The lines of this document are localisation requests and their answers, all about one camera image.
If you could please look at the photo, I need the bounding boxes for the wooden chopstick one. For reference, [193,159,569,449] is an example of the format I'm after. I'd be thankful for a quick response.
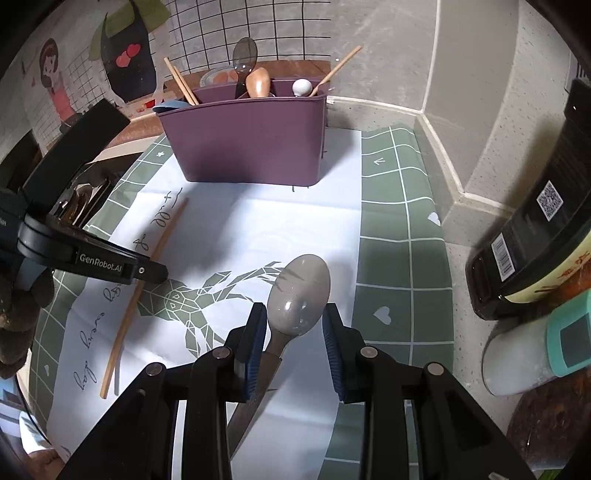
[163,57,198,105]

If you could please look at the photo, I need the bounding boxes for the brown wooden spoon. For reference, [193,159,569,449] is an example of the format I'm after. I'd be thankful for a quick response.
[245,67,271,98]

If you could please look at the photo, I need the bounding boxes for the wooden chopstick four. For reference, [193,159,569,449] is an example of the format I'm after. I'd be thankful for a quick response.
[99,197,189,400]

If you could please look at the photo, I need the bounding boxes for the grey spoon metal handle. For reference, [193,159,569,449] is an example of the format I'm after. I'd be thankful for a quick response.
[228,254,331,455]

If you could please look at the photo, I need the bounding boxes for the blue plastic spoon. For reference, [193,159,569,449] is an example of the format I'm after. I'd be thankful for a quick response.
[152,99,190,114]

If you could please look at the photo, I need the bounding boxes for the purple utensil holder box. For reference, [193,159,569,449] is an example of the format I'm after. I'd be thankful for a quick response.
[157,78,329,187]

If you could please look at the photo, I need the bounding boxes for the grey plastic spoon black handle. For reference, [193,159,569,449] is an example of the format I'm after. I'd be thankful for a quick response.
[232,37,257,99]

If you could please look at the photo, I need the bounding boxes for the gloved left hand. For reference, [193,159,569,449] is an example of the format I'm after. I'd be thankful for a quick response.
[0,269,55,379]

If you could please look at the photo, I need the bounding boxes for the white bottle teal label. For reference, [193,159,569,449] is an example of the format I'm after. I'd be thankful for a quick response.
[482,291,590,396]

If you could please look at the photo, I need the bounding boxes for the green white table mat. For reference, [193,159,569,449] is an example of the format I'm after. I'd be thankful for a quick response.
[28,125,454,459]

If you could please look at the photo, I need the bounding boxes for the wooden chopstick two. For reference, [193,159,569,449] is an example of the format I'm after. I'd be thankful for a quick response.
[308,45,363,97]

